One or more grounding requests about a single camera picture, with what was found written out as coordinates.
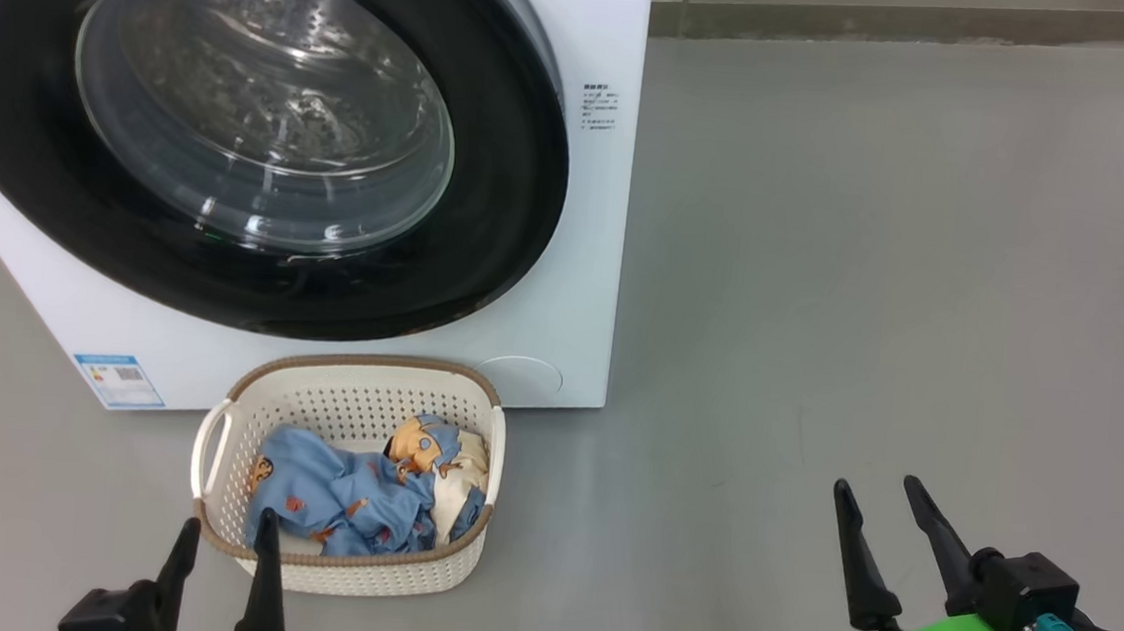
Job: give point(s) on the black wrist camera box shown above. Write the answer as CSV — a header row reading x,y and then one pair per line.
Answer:
x,y
112,611
1027,593

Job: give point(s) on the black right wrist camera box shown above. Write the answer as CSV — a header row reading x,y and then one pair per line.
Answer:
x,y
1027,593

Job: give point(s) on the blue cartoon print garment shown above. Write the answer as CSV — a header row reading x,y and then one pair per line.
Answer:
x,y
327,498

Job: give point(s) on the blue energy label sticker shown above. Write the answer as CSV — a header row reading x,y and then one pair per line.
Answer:
x,y
118,381

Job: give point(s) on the black round glass washer door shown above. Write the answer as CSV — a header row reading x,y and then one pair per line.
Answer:
x,y
490,210

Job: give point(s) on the cream and blue cartoon garment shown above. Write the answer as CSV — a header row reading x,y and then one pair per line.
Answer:
x,y
464,478

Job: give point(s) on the round white filter cover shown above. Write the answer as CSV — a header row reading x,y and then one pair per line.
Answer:
x,y
522,380

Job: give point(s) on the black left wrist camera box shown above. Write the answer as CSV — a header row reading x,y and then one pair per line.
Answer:
x,y
112,611

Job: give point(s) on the white front-load washing machine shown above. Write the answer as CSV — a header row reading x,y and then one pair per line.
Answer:
x,y
564,286

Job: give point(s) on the printed text label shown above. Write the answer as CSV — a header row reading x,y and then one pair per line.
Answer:
x,y
599,108

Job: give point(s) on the cream perforated laundry basket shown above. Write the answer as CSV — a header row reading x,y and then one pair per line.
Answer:
x,y
355,402

